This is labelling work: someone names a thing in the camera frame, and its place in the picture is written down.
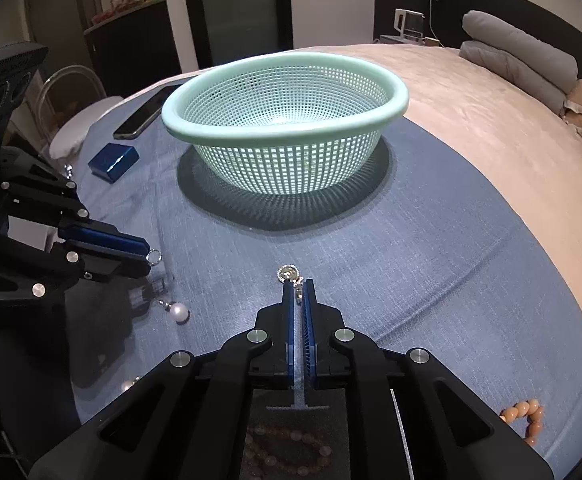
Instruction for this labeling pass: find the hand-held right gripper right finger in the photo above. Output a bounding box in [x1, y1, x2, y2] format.
[302, 279, 556, 480]

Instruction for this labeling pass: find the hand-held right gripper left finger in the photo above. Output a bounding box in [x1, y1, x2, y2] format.
[28, 281, 298, 480]

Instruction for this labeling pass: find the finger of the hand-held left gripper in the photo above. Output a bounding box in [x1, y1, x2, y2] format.
[0, 145, 151, 264]
[0, 227, 153, 307]

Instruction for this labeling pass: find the silver chain pendant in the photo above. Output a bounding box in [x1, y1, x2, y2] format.
[276, 264, 306, 306]

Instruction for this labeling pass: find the pearl drop earring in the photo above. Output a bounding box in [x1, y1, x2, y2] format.
[146, 249, 191, 326]

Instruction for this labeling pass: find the small blue box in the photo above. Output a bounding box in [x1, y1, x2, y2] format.
[88, 143, 141, 180]

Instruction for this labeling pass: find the clear chair with white cushion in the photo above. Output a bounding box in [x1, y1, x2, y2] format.
[34, 66, 125, 162]

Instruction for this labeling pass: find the black smartphone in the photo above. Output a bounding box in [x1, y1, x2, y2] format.
[112, 84, 185, 141]

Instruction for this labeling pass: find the blue denim cloth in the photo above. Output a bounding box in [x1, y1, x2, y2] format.
[65, 80, 582, 463]

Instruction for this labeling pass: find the dark cabinet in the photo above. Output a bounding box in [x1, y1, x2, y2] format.
[83, 0, 182, 99]

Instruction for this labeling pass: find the green plastic mesh basket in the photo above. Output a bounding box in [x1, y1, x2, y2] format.
[161, 51, 410, 196]

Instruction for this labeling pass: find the dark glass door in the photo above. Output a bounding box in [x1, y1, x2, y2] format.
[180, 0, 295, 68]

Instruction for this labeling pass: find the beige blanket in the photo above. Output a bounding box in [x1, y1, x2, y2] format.
[121, 42, 582, 376]

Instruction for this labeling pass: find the grey pillow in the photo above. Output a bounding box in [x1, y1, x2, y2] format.
[458, 40, 570, 114]
[462, 10, 580, 94]

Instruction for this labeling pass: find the white bedside device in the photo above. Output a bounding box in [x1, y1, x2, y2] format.
[393, 8, 427, 41]

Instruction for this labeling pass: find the brown bead bracelet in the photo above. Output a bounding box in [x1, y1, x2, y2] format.
[245, 427, 333, 479]

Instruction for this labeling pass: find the orange bead bracelet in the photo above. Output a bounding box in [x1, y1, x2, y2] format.
[500, 398, 544, 447]

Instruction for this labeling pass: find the white charging cable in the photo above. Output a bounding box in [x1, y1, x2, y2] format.
[428, 0, 444, 47]

